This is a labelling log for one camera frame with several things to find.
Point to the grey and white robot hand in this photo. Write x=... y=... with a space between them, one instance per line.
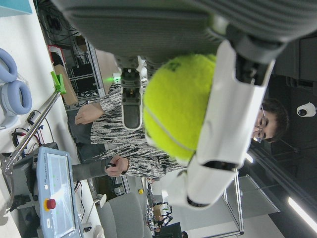
x=138 y=27

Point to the yellow-green tennis ball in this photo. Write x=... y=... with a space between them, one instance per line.
x=173 y=106

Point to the brown cardboard box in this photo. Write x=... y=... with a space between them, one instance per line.
x=68 y=89

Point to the green plastic clamp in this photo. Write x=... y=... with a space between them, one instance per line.
x=59 y=83

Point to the person in patterned sweater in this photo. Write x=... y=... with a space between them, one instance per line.
x=111 y=131

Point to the teal box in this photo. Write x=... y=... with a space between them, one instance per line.
x=15 y=6

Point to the light blue headphones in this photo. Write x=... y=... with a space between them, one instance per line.
x=15 y=99

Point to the shiny metal rod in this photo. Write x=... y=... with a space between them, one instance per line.
x=34 y=126

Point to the grey teach pendant with screen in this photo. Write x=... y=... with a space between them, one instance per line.
x=58 y=188

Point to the grey office chair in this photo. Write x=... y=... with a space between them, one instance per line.
x=123 y=215

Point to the black computer monitor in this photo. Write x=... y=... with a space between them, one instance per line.
x=171 y=231

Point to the long ceiling light strip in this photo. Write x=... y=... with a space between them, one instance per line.
x=302 y=213

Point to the white dome security camera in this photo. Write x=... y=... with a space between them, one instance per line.
x=305 y=109

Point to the metal frame table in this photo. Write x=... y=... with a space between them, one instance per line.
x=238 y=205

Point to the metal mounting bracket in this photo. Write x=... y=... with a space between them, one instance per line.
x=6 y=183

